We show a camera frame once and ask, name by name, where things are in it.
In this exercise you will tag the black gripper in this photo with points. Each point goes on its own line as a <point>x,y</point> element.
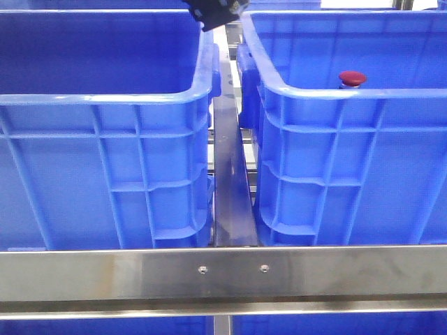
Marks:
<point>215,13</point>

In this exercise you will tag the red mushroom push button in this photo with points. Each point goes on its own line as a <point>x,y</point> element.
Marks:
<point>351,79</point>

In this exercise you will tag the blue crate rear centre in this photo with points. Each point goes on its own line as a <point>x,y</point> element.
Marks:
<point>284,5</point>

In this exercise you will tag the blue crate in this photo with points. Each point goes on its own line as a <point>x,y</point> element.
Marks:
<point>104,129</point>
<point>284,5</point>
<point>346,166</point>
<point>96,4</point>

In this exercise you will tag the blue crate front left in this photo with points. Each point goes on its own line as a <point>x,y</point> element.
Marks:
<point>104,129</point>

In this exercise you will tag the blue crate rear left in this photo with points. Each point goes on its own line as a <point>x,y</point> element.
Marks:
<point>96,4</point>

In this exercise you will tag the steel rack centre divider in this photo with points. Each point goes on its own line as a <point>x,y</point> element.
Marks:
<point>234,220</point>

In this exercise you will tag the blue crate front right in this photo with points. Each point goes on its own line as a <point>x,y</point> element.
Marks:
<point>346,166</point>

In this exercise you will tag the steel rack front rail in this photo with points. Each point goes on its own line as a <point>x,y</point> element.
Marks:
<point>222,281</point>

